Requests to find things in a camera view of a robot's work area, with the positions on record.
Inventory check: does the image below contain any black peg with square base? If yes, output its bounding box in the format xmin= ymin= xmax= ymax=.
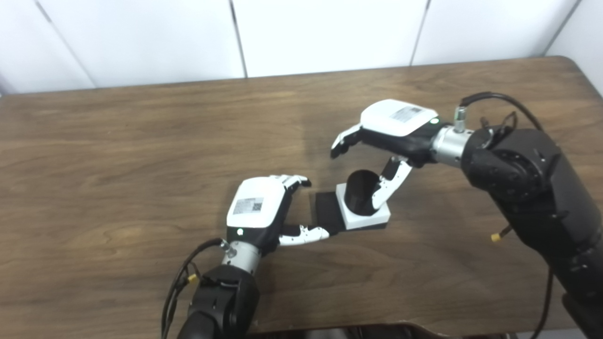
xmin=314 ymin=170 xmax=388 ymax=236

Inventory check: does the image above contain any white square piece with hole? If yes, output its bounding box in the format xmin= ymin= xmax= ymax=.
xmin=335 ymin=183 xmax=391 ymax=231

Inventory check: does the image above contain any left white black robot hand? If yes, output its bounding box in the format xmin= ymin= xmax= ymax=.
xmin=226 ymin=175 xmax=330 ymax=258

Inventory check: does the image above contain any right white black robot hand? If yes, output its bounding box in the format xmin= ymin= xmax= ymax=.
xmin=330 ymin=99 xmax=441 ymax=211

